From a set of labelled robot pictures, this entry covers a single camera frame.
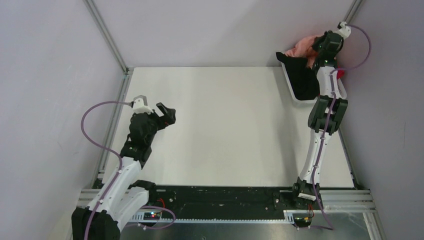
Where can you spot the right controller board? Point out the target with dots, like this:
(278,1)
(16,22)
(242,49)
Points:
(302,222)

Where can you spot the left aluminium frame post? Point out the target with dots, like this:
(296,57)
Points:
(104,31)

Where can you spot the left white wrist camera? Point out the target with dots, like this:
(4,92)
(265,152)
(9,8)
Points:
(140,105)

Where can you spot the black t-shirt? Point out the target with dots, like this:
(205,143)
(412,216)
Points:
(302,79)

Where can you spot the salmon pink t-shirt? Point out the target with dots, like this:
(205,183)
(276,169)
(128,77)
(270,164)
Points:
(304,49)

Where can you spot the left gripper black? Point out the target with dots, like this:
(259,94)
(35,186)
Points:
(169,117)

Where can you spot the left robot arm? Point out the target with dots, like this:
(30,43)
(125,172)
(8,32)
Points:
(107,214)

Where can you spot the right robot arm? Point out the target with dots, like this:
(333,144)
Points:
(324,119)

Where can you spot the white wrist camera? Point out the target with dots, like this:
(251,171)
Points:
(140,105)
(343,30)

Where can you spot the right aluminium frame post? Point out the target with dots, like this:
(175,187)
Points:
(353,10)

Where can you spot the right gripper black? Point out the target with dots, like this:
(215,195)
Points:
(316,44)

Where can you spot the left controller board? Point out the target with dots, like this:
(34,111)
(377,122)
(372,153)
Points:
(152,216)

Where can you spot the aluminium frame post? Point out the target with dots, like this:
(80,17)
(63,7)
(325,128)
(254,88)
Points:
(353,10)
(104,31)

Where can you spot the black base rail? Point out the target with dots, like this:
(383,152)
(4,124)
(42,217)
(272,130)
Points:
(203,203)

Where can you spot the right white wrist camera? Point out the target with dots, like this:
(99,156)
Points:
(343,30)

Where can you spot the red t-shirt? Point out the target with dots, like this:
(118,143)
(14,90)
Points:
(340,74)

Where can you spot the controller board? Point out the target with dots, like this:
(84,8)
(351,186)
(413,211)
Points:
(152,216)
(302,222)

